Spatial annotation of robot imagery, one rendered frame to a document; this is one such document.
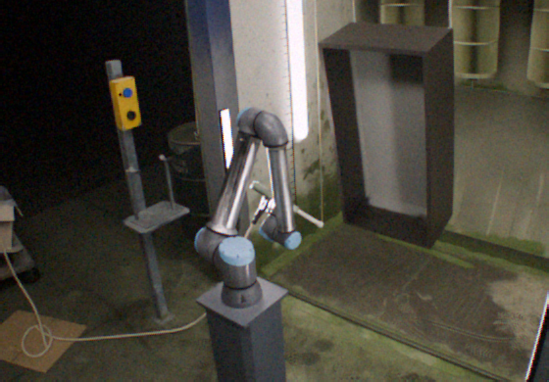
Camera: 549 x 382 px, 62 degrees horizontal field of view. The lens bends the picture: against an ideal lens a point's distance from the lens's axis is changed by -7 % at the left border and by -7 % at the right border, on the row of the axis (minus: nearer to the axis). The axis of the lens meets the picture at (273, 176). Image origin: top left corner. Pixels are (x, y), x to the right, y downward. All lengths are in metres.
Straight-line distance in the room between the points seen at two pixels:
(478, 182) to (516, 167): 0.29
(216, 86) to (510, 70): 2.18
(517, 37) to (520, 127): 0.65
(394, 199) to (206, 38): 1.60
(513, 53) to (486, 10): 0.48
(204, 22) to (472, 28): 1.79
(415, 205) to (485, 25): 1.29
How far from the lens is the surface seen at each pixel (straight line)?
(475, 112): 3.91
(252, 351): 2.26
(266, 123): 2.08
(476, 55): 3.54
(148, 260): 2.98
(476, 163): 3.79
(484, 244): 3.69
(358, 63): 2.93
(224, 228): 2.22
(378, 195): 3.36
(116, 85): 2.54
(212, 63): 2.73
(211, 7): 2.71
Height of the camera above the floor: 2.01
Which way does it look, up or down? 23 degrees down
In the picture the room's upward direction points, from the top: 4 degrees counter-clockwise
